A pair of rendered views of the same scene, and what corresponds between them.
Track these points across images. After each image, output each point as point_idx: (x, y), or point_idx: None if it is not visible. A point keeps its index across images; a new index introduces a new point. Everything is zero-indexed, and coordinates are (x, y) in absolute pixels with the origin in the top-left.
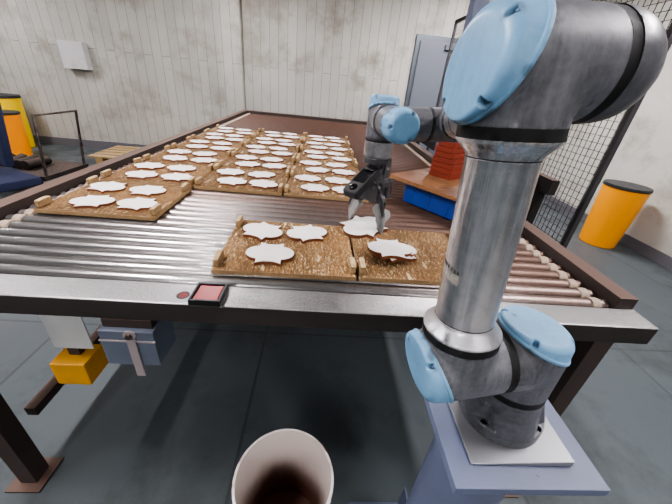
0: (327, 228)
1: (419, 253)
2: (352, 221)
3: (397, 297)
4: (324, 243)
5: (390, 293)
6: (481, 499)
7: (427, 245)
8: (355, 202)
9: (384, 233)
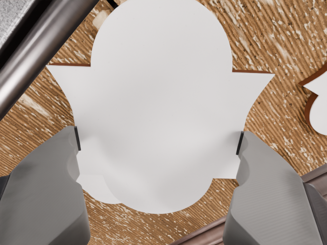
0: (319, 149)
1: (90, 195)
2: (224, 125)
3: (6, 23)
4: (288, 78)
5: (31, 29)
6: None
7: (101, 226)
8: (266, 213)
9: (190, 214)
